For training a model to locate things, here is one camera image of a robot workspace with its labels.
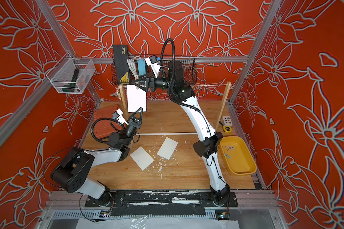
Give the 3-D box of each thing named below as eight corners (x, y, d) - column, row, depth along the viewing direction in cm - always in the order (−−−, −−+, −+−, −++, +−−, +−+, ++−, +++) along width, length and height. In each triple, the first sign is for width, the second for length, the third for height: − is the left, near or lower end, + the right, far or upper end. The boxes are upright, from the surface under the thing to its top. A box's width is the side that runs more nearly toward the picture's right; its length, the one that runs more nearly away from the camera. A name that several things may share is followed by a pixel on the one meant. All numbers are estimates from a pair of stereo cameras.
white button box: (222, 128, 105) (224, 125, 101) (220, 120, 110) (221, 116, 107) (230, 128, 105) (232, 124, 101) (227, 120, 110) (229, 116, 107)
